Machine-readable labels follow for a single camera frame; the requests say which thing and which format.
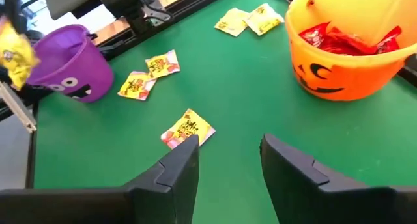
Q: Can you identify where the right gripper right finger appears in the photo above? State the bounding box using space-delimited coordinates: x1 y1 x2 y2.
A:
259 133 417 224

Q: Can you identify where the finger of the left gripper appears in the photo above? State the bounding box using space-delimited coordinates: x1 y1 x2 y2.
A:
3 0 23 28

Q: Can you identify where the silver metal bracket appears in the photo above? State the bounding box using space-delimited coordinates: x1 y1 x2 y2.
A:
0 81 38 133

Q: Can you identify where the red candy pack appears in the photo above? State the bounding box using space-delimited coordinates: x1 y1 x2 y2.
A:
298 21 330 49
376 25 403 55
321 27 379 56

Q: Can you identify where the white box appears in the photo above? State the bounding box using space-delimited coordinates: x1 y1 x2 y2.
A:
44 0 98 20

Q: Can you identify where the orange pumpkin bucket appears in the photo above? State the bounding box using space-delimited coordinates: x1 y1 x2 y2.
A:
285 0 417 102

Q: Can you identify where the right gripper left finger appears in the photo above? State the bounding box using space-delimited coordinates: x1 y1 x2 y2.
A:
0 135 200 224

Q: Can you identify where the purple plastic bucket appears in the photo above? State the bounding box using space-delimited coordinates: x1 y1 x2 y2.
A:
25 24 115 104

